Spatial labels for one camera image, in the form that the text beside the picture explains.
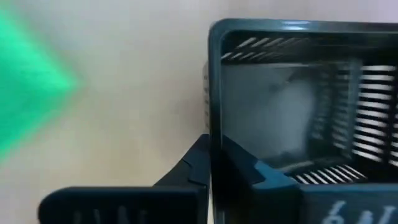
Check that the black slotted plastic basket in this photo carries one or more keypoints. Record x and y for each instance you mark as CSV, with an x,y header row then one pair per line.
x,y
215,93

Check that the green slotted plastic basket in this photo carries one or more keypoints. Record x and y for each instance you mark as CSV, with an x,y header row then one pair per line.
x,y
25,84

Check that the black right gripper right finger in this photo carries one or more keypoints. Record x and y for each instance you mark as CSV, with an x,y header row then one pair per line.
x,y
280,202

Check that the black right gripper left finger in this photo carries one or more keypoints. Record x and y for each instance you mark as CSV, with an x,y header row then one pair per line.
x,y
124,205

